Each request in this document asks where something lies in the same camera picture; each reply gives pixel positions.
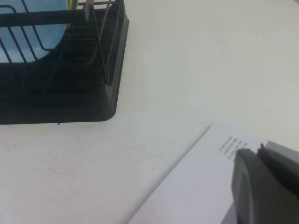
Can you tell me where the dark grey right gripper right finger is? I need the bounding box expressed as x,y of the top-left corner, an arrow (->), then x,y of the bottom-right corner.
256,139 -> 299,202

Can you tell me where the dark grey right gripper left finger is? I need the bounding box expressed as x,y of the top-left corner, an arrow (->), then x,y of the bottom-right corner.
230,148 -> 299,224

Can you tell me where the light blue round plate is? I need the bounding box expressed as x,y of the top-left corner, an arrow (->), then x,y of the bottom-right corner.
0,0 -> 69,64

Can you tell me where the black plastic drip tray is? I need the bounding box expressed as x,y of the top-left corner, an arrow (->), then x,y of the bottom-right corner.
0,0 -> 130,126

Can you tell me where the black wire dish rack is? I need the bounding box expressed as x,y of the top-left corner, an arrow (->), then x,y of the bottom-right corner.
0,0 -> 122,94

